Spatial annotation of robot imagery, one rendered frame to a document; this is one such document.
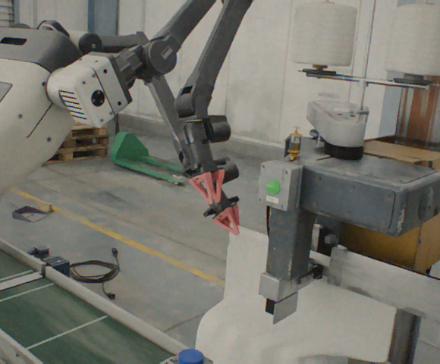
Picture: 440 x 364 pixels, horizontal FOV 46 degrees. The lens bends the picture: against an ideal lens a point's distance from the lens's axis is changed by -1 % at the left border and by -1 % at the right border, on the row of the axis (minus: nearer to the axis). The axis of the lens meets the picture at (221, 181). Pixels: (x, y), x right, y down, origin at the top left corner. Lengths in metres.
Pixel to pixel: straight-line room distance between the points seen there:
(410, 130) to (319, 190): 0.50
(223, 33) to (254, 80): 6.27
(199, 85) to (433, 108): 0.62
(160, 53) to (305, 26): 0.40
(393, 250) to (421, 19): 0.55
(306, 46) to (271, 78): 6.09
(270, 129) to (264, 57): 1.01
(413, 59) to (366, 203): 0.39
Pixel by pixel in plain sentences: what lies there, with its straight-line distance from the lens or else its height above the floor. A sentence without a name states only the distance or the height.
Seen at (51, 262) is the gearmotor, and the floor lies 0.39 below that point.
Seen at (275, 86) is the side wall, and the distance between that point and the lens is 7.44.
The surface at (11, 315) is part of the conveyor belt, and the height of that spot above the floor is 0.38.
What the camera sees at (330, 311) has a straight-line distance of 1.37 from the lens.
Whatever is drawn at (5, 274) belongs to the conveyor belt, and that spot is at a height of 0.38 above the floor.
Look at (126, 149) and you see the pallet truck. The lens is 6.75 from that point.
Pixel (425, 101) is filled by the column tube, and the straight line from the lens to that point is 1.52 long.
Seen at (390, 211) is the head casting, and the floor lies 1.28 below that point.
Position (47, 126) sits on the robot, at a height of 1.36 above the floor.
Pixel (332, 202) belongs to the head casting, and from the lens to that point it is 1.09.
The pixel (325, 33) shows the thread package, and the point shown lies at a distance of 1.40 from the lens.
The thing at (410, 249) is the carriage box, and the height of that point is 1.12.
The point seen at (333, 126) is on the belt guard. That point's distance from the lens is 1.20.
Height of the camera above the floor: 1.56
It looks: 15 degrees down
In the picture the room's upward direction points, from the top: 4 degrees clockwise
